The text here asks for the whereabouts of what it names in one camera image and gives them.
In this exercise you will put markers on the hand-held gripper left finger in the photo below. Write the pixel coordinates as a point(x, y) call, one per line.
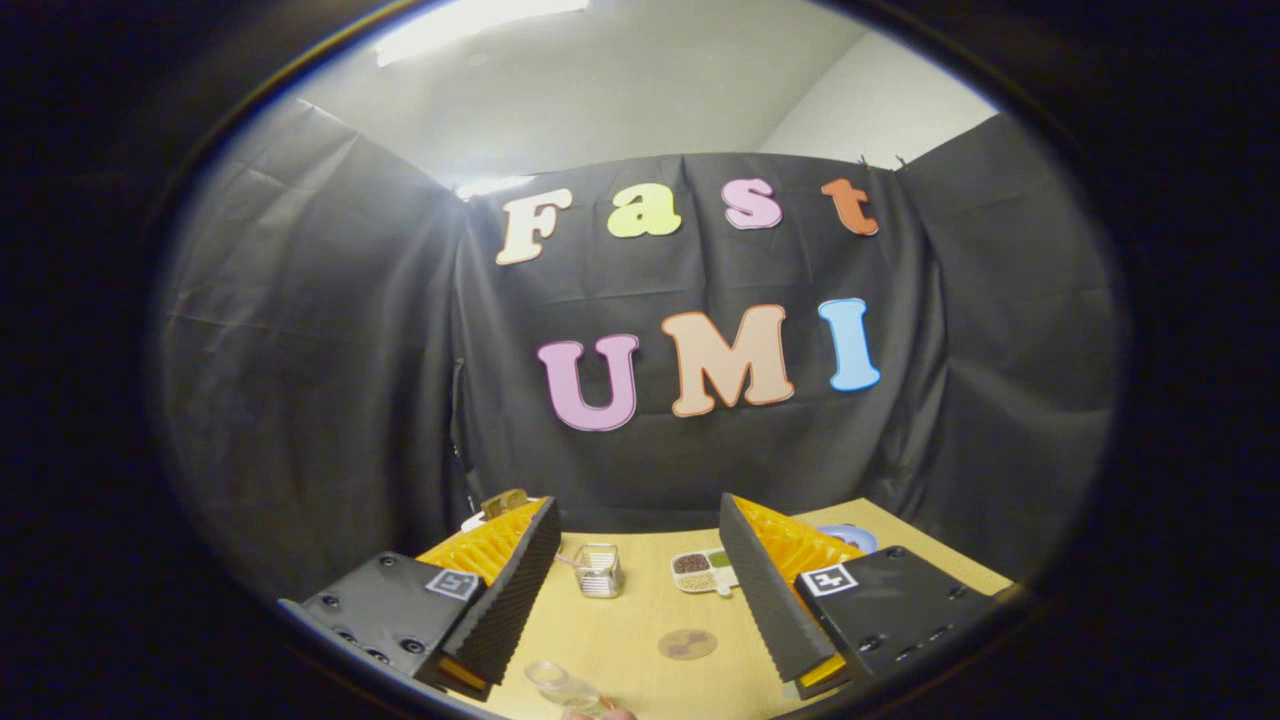
point(520, 590)

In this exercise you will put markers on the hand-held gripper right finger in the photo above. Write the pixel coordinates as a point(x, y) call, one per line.
point(765, 590)

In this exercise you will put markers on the clear ribbed glass cup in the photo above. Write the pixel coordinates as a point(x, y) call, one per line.
point(598, 571)

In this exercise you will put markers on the round brown coaster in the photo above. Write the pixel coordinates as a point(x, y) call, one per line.
point(687, 643)

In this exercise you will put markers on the white divided dish with beans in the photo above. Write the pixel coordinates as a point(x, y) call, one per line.
point(703, 572)

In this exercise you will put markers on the brown object with white base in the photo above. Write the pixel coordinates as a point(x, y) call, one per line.
point(497, 503)

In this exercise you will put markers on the blue plate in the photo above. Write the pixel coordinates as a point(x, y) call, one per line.
point(852, 537)

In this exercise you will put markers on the wooden table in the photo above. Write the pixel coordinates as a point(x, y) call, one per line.
point(625, 630)

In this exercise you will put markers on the black backdrop cloth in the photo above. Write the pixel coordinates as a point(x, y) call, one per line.
point(330, 350)

